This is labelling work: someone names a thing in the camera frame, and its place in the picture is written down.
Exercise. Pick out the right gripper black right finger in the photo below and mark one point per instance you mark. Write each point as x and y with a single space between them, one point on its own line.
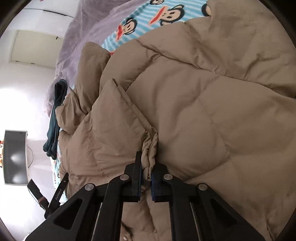
197 212

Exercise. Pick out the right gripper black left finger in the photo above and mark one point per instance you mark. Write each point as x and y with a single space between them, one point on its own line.
94 212

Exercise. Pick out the tan puffer jacket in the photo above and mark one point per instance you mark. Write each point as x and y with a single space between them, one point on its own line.
212 98

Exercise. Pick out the dark teal folded garment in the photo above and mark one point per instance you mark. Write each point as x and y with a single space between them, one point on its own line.
50 146

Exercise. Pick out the lavender plush bedspread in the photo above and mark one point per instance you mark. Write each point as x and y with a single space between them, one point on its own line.
94 22

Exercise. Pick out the blue monkey print blanket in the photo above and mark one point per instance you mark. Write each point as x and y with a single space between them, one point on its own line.
148 25

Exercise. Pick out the black wall monitor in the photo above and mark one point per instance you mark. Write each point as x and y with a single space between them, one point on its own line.
15 164

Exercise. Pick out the white wall cupboard door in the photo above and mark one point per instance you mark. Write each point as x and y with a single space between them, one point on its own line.
36 48

